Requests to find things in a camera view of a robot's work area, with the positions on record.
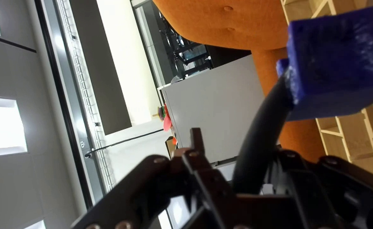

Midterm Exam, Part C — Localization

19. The orange fabric sofa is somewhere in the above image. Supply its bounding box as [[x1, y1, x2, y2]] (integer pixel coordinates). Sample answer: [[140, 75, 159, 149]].
[[151, 0, 327, 164]]

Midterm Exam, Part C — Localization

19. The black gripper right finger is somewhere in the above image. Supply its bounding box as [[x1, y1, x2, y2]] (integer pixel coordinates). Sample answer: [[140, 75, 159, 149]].
[[270, 149, 373, 229]]

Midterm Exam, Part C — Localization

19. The white board panel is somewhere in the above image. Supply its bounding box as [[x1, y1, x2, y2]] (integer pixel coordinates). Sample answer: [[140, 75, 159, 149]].
[[161, 56, 263, 161]]

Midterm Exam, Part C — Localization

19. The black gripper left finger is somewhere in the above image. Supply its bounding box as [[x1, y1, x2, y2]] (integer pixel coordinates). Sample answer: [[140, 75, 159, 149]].
[[71, 127, 235, 229]]

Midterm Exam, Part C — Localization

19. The wooden cutlery tray box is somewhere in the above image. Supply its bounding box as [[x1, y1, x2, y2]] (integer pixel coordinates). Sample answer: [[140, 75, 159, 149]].
[[280, 0, 373, 173]]

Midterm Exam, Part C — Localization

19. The blue black spatula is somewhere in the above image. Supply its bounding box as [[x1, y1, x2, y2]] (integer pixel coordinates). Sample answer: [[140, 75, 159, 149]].
[[233, 6, 373, 193]]

